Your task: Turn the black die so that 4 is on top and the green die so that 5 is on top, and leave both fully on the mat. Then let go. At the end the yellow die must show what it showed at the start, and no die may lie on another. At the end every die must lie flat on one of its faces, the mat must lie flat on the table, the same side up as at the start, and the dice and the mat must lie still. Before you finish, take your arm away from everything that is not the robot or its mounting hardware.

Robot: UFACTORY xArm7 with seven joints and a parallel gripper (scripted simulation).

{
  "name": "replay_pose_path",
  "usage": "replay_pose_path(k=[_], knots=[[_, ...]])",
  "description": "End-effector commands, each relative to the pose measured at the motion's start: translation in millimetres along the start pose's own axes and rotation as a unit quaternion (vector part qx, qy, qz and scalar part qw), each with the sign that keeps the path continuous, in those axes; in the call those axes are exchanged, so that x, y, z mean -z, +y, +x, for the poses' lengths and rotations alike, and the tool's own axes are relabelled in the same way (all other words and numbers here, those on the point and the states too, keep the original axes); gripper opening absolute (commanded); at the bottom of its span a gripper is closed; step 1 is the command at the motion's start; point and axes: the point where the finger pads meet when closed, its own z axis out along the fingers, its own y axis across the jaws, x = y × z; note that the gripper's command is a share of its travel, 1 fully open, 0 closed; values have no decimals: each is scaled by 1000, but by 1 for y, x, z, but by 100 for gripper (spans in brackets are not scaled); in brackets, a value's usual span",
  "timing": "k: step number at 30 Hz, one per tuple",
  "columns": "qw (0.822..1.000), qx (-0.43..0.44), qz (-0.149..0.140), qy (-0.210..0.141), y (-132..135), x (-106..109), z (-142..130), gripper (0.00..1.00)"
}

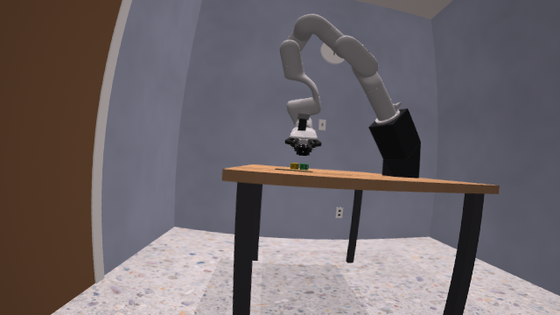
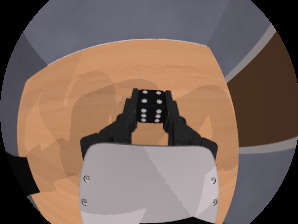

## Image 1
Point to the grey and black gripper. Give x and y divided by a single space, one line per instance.
308 137

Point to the black die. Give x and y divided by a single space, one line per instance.
302 150

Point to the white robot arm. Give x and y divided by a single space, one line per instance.
350 49

